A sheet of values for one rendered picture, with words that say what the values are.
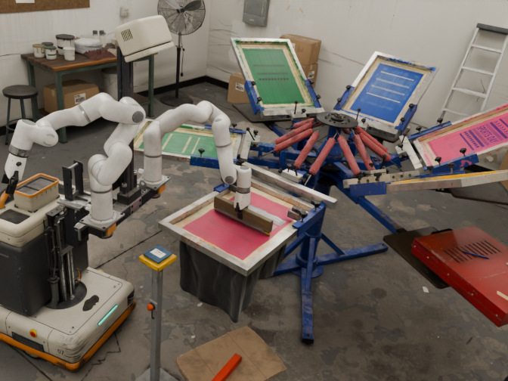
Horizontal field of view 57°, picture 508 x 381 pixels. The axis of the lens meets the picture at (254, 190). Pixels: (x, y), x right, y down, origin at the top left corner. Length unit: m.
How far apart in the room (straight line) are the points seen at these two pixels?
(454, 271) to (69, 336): 2.08
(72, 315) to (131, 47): 1.69
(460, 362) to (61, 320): 2.61
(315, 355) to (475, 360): 1.13
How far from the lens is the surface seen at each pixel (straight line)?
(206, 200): 2.76
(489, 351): 3.89
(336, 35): 6.93
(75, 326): 3.01
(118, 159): 2.07
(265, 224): 2.54
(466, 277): 2.45
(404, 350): 3.58
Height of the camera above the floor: 2.40
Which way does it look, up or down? 29 degrees down
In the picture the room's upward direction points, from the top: 8 degrees clockwise
